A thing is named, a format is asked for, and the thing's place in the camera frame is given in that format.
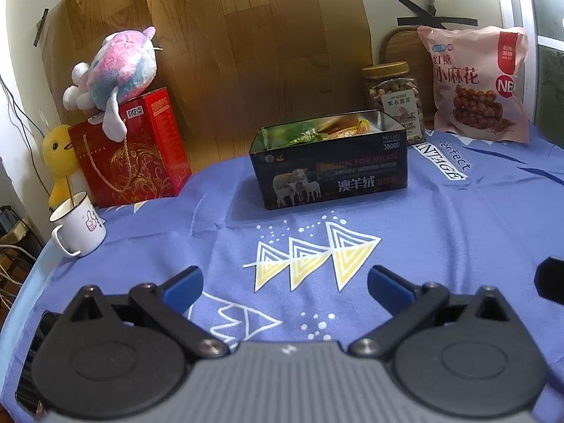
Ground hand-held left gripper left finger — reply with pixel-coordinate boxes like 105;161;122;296
59;265;231;360

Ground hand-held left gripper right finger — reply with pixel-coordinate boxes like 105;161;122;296
348;264;512;360

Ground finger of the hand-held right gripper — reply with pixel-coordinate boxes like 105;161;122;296
534;256;564;306

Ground black tin box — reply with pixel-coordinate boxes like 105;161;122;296
249;109;410;210

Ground white packet with red label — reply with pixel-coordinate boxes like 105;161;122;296
319;116;360;133

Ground green snack packet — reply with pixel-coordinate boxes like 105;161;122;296
275;125;322;147

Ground blue printed tablecloth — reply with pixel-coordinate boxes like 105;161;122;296
0;121;564;423

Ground white enamel mug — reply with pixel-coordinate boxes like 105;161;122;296
48;191;107;258

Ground red gift box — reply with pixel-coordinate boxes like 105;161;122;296
68;88;192;209

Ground cardboard box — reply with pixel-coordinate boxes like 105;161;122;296
9;218;33;247

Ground yellow duck plush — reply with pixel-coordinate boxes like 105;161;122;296
42;124;82;209

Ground clear nut jar gold lid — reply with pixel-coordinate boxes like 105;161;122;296
361;62;427;147

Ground pink snack bag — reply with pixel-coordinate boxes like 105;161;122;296
416;25;530;144

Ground pastel plush toy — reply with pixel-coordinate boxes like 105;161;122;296
62;26;158;142

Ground wooden cutting board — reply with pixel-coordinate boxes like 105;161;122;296
380;26;437;128

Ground black tape strip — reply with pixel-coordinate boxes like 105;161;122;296
33;9;50;48
397;15;479;27
399;0;437;18

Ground white cables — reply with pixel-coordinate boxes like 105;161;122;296
0;241;38;309

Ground black wall cable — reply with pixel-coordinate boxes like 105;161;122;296
0;75;51;195

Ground wood grain wall panel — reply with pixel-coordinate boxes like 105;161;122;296
37;0;375;177

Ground white window frame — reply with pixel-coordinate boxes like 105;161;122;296
498;0;542;128

